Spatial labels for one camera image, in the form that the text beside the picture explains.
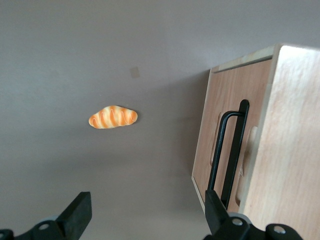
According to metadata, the wooden drawer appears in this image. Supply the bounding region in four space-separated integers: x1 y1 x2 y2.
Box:
234 58 273 213
191 66 242 213

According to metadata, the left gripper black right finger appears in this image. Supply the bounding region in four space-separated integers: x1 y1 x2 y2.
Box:
203 189 251 240

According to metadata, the wooden drawer cabinet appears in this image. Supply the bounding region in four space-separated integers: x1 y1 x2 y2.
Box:
191 43 320 240

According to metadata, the orange striped toy bread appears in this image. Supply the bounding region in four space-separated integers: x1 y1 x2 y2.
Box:
87 105 139 130

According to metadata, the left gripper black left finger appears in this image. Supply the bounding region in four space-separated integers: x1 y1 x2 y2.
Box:
14 191 93 240

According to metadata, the black metal drawer handle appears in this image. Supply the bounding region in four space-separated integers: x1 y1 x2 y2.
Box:
206 111 243 193
221 99 250 211

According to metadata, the beige tape patch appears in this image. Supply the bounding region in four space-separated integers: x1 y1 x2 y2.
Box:
129 66 141 80

